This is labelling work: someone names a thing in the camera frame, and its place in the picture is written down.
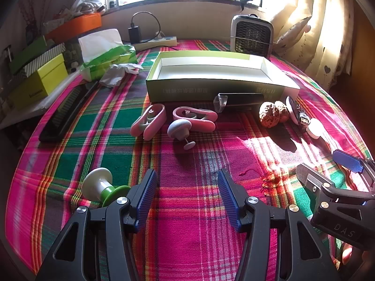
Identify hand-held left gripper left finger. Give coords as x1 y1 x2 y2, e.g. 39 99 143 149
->
35 168 159 281

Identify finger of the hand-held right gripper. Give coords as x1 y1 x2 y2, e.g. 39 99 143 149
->
332 149 375 179
296 164 336 195

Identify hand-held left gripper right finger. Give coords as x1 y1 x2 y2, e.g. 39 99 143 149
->
217 168 342 281

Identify white round disc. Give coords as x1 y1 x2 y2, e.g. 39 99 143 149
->
305 118 326 139

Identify white and green spool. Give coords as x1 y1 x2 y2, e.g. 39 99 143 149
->
81 167 131 208

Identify white usb cable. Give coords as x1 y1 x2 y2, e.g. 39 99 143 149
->
293 100 311 128

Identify brown walnut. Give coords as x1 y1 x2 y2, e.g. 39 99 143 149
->
274 101 290 122
259 102 282 128

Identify pink clip massager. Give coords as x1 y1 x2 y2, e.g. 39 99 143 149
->
130 104 166 140
172 106 218 132

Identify black device with clear cap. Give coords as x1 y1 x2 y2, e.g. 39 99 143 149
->
213 92 266 113

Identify green and white cardboard box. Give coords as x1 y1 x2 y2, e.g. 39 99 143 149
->
146 50 301 110

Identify person's right hand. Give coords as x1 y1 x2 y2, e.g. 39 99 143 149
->
341 241 353 267

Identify plaid cloth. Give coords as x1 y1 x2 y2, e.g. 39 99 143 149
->
4 39 371 281

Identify crumpled white tissue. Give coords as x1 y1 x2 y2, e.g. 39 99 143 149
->
99 62 144 88

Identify cream heart-print curtain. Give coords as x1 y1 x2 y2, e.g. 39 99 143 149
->
275 0 355 90

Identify green tissue pack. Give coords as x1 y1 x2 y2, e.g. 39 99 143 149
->
79 29 138 81

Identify white board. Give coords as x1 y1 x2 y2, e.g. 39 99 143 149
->
0 70 83 129

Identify cream cushion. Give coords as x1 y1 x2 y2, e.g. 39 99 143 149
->
270 4 312 50

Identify small grey fan heater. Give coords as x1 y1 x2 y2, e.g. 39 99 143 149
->
229 14 274 59

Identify yellow box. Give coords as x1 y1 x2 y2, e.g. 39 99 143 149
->
8 53 68 109

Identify black charger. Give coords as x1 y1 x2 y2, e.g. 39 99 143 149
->
128 27 142 44

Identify striped box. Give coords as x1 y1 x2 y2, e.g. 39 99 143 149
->
22 43 66 77

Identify orange box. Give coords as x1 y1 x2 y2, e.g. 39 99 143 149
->
45 13 102 44

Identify green flat box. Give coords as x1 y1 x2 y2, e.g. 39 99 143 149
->
8 35 47 75

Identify white plastic bags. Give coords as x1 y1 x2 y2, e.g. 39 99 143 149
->
70 0 106 16

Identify black charger cable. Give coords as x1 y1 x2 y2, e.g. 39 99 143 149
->
131 12 161 40

